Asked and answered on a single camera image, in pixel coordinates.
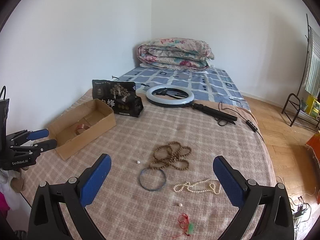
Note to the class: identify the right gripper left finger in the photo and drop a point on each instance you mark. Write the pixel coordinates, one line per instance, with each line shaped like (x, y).
(46, 219)

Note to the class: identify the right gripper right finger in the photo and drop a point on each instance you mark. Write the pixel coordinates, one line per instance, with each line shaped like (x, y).
(247, 195)

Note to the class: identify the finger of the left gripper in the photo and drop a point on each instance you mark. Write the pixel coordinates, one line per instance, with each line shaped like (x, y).
(34, 135)
(46, 145)

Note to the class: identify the red cord jade pendant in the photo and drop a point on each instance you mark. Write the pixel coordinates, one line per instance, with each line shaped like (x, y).
(185, 224)

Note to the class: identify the gloved left hand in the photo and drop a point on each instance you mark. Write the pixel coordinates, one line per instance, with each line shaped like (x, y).
(17, 182)

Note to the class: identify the cardboard box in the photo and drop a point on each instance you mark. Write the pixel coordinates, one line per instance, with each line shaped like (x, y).
(94, 113)

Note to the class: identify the red band roll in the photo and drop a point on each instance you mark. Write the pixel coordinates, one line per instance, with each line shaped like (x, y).
(80, 128)

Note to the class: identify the pink garment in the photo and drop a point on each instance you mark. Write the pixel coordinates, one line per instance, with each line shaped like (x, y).
(4, 208)

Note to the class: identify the orange covered stool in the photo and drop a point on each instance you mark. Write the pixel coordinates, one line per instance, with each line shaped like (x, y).
(314, 143)

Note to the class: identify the black printed snack bag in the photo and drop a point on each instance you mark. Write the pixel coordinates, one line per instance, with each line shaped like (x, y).
(120, 96)

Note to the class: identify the black metal clothes rack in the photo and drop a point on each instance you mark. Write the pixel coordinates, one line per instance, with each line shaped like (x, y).
(300, 117)

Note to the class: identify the yellow box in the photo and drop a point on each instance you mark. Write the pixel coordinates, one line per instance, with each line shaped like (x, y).
(312, 106)

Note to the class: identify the pink plaid blanket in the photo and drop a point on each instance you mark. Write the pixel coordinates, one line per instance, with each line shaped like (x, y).
(136, 205)

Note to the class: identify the striped hanging cloth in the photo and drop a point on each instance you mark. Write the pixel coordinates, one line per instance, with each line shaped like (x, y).
(312, 78)

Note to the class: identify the blue checked bed sheet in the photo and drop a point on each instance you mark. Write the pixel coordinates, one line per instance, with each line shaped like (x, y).
(213, 84)

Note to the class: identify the folded floral quilt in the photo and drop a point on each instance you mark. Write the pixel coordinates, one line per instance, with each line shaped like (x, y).
(176, 53)

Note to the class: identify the black ring light handle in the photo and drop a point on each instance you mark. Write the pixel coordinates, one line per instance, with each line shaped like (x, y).
(219, 115)

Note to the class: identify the white ring light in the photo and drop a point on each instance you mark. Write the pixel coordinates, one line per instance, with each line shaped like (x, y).
(170, 96)

